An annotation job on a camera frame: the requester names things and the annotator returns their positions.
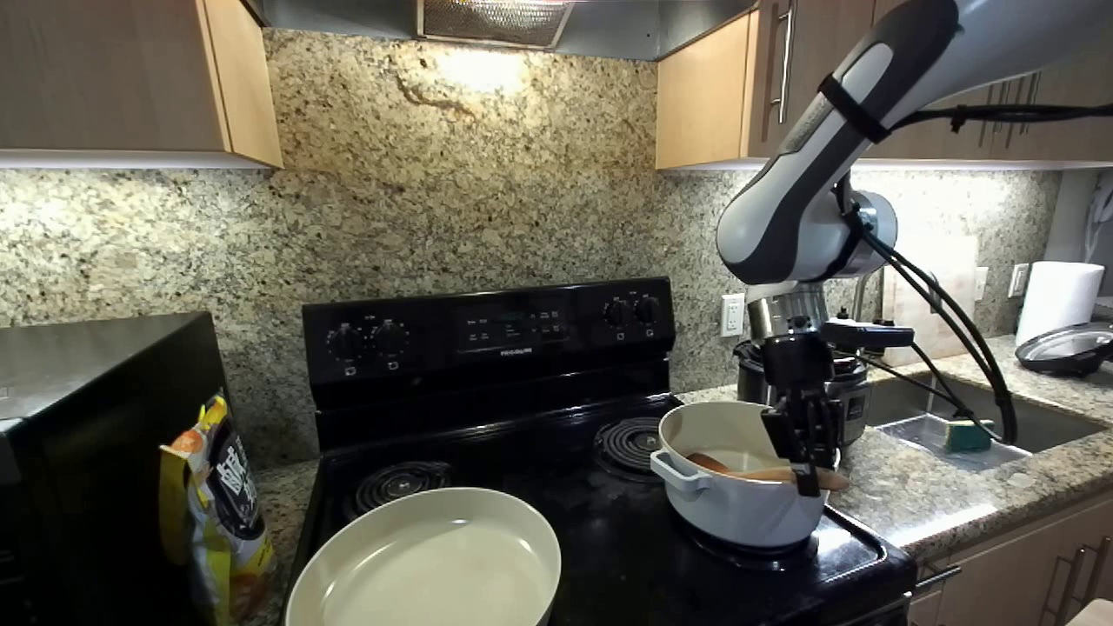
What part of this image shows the yellow black snack bag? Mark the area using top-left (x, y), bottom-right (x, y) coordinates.
top-left (156, 390), bottom-right (278, 626)

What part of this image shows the green yellow sponge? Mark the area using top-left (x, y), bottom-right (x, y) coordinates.
top-left (942, 415), bottom-right (997, 457)

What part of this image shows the black electric stove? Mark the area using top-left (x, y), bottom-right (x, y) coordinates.
top-left (291, 276), bottom-right (924, 626)

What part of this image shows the wooden wall cabinet with handles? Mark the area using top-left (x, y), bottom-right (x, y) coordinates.
top-left (653, 0), bottom-right (1113, 174)

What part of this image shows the pale cutting board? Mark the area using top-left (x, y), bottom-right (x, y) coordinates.
top-left (879, 237), bottom-right (978, 368)

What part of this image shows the silver pressure cooker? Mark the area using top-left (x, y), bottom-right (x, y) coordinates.
top-left (735, 334), bottom-right (873, 451)

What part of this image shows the steel range hood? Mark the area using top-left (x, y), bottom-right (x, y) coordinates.
top-left (240, 0), bottom-right (763, 64)

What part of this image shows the grey sink tray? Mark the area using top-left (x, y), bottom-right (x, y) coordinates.
top-left (873, 411), bottom-right (1038, 473)

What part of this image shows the black microwave oven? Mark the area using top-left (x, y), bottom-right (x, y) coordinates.
top-left (0, 308), bottom-right (237, 626)

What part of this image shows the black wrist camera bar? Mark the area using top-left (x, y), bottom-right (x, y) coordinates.
top-left (818, 315), bottom-right (917, 355)

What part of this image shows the steel kitchen sink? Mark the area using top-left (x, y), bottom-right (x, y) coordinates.
top-left (863, 368), bottom-right (1109, 473)

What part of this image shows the white two-handled pot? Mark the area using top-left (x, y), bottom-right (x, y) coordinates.
top-left (644, 396), bottom-right (837, 550)

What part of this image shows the white paper towel roll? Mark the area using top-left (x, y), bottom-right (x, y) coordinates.
top-left (1013, 258), bottom-right (1106, 346)

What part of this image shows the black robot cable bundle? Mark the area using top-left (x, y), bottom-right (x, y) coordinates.
top-left (849, 101), bottom-right (1113, 450)

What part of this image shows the wooden wall cabinet above microwave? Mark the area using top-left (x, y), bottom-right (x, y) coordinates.
top-left (0, 0), bottom-right (287, 171)

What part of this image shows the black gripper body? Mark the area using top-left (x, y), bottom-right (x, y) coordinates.
top-left (758, 326), bottom-right (849, 467)

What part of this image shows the wooden base cabinet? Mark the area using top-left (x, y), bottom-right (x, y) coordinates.
top-left (909, 491), bottom-right (1113, 626)

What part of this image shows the black pressure cooker lid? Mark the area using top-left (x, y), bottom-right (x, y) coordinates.
top-left (1013, 320), bottom-right (1113, 378)

